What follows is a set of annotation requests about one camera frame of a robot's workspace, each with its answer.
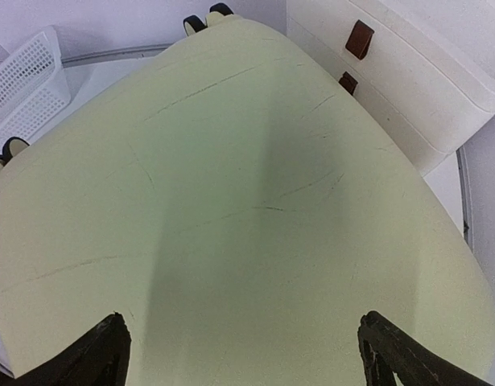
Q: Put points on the white three-drawer storage cabinet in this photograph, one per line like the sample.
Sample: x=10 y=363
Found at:
x=424 y=70

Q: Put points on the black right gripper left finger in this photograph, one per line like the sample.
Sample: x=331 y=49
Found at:
x=99 y=357

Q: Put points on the pale green hard-shell suitcase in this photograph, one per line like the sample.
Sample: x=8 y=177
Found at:
x=242 y=212

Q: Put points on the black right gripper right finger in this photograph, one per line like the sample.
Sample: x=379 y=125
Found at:
x=389 y=355

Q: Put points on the white perforated plastic basket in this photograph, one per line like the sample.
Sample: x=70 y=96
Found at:
x=33 y=86

